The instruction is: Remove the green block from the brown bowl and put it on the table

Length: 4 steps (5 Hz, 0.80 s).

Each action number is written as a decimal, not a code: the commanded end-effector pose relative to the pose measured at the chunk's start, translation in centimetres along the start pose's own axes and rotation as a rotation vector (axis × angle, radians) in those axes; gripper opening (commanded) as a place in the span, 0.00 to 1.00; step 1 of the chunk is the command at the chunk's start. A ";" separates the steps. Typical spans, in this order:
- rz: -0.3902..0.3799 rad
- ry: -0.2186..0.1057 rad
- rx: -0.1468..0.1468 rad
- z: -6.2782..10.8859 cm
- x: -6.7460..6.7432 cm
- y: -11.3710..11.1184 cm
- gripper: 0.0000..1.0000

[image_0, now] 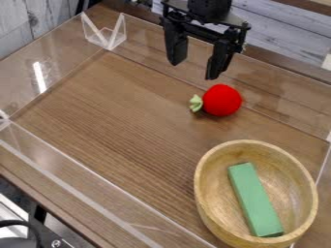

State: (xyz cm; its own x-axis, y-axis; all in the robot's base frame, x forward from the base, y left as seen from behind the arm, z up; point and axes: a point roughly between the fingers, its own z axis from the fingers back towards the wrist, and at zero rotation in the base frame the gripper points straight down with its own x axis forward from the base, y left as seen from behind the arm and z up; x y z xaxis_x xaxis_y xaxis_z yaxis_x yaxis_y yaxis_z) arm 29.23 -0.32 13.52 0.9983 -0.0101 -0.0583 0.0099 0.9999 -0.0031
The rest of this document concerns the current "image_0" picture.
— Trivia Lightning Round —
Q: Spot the green rectangular block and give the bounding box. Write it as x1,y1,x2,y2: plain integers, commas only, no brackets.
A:
227,163,284,237

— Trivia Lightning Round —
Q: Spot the brown wooden bowl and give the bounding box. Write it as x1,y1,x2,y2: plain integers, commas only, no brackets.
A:
193,139,318,248

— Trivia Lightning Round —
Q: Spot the black cable at table corner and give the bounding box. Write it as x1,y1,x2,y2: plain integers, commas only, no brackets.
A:
0,219,44,248

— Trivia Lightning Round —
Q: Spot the clear acrylic corner bracket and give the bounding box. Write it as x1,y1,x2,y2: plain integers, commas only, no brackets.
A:
80,13,127,51

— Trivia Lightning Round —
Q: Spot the clear acrylic wall panel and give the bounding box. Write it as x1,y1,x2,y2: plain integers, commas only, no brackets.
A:
0,112,216,248

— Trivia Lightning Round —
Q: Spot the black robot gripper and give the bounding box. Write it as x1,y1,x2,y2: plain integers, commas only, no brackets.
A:
160,0,251,80

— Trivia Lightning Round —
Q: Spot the red plush strawberry toy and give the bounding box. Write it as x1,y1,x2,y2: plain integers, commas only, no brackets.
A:
188,84,243,116

